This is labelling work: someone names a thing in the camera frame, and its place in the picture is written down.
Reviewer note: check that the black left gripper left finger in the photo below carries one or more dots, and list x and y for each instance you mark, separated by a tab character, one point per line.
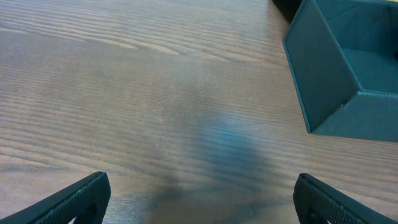
84	202

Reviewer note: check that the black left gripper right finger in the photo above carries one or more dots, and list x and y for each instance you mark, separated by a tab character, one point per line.
318	203

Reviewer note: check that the dark green open box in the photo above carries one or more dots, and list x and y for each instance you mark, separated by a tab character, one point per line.
343	60

